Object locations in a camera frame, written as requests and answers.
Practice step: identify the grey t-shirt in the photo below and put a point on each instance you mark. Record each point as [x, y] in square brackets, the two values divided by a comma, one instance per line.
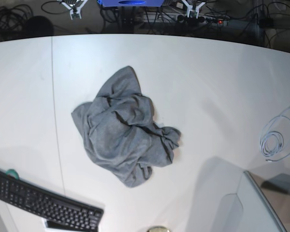
[119, 133]

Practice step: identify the round brass object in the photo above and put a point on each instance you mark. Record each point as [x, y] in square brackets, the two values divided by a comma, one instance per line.
[158, 229]

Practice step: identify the black computer keyboard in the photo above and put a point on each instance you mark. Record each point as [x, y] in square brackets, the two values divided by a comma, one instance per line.
[56, 208]

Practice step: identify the green tape roll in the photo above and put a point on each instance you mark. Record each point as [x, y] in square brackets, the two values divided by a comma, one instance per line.
[12, 173]

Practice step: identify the blue base plate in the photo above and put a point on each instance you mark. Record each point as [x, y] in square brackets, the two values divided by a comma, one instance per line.
[130, 3]

